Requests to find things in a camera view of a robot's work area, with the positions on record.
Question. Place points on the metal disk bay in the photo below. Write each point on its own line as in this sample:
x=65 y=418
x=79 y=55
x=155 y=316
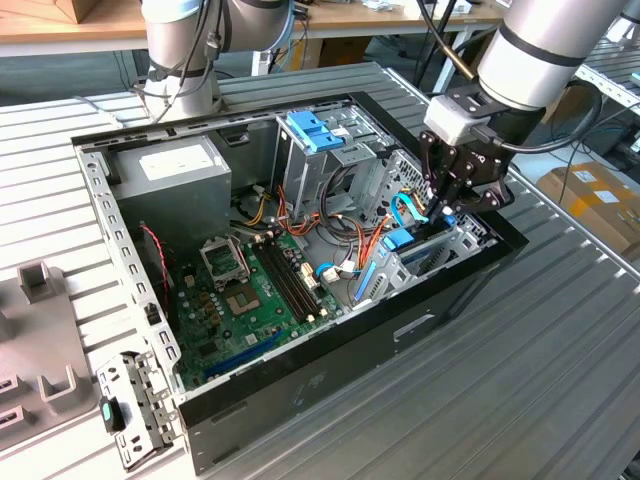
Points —
x=465 y=242

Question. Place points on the blue expansion slot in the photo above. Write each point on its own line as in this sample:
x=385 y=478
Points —
x=245 y=354

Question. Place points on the cardboard box white labels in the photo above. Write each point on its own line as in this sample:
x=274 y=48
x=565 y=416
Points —
x=600 y=220

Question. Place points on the CPU socket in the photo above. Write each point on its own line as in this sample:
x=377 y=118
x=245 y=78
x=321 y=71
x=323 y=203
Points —
x=242 y=301

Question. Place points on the thin locking lever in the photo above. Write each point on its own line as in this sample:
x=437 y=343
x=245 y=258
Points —
x=243 y=262

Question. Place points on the black open PC case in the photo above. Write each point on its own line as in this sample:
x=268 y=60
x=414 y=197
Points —
x=350 y=380

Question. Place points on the metal drive cage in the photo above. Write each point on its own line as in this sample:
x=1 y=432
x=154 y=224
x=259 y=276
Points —
x=300 y=170

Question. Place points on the green motherboard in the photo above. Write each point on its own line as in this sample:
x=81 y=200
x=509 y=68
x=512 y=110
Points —
x=272 y=327

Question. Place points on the grey parts rack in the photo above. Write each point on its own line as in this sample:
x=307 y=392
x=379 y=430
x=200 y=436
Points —
x=40 y=345

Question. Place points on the black RAM slot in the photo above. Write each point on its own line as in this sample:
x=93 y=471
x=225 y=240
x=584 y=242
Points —
x=285 y=281
x=298 y=276
x=292 y=278
x=278 y=283

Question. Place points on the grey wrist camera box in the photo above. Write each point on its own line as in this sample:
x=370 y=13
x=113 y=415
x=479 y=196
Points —
x=450 y=122

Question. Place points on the plain cardboard box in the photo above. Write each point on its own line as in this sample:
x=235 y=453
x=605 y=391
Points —
x=555 y=107

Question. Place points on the hard disk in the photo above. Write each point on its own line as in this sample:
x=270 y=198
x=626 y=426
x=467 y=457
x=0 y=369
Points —
x=400 y=240

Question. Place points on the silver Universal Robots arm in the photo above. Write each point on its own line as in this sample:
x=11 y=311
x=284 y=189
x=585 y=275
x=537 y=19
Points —
x=540 y=50

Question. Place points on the wooden desk white legs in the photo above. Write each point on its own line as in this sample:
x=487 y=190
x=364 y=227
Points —
x=350 y=17

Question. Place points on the brown box on desk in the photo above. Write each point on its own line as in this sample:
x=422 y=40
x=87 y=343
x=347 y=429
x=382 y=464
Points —
x=80 y=10

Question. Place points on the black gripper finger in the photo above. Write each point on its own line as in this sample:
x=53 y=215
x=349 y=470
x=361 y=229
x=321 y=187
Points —
x=442 y=170
x=492 y=197

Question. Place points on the black latch teal tab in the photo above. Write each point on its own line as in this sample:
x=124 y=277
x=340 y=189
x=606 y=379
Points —
x=106 y=411

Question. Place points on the grey power supply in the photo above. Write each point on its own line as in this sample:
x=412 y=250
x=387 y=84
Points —
x=170 y=200

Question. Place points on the blue plastic drive latch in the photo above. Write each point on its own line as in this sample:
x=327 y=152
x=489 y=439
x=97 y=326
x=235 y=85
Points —
x=307 y=127

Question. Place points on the slatted metal side table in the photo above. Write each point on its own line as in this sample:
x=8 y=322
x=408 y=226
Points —
x=615 y=65

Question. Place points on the white board connector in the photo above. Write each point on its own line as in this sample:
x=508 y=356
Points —
x=307 y=275

